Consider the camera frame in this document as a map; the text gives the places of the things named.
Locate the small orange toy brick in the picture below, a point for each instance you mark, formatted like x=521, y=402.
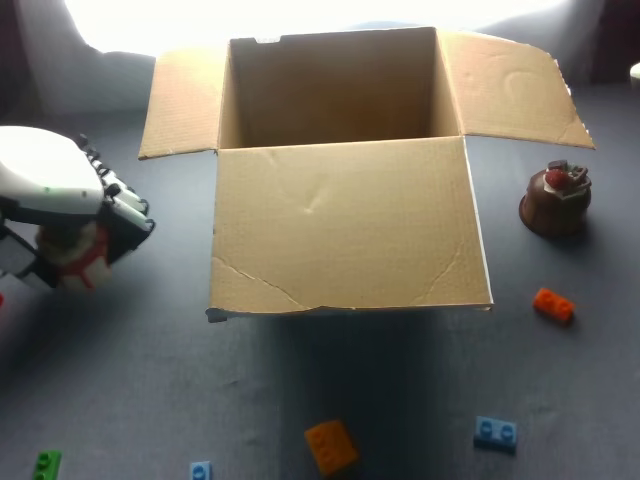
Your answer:
x=553, y=305

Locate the small figurine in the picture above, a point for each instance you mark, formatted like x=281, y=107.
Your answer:
x=555, y=210

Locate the cardboard box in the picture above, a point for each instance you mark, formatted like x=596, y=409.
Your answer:
x=350, y=225

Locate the blue-grey two-stud toy brick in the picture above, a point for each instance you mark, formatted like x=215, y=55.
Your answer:
x=495, y=434
x=201, y=471

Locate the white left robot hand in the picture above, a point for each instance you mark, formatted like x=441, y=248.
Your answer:
x=45, y=170

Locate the green toy brick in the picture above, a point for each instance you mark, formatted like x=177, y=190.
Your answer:
x=47, y=465

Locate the grey table cloth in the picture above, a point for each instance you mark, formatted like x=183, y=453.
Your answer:
x=150, y=375

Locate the red and white toy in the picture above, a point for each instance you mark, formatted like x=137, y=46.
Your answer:
x=82, y=270

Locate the large yellow-orange toy brick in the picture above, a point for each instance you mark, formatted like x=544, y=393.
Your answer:
x=331, y=447

